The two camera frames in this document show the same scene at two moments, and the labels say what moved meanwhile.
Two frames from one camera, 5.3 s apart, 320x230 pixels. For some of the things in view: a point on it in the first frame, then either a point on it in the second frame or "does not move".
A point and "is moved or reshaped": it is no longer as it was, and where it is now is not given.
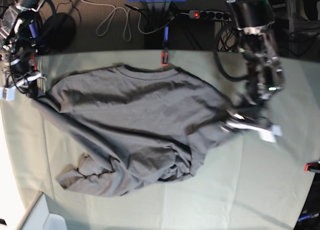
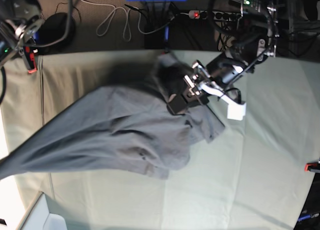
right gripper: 251,118 to 198,88
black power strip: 201,14 does not move
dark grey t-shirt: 151,122 is moved or reshaped
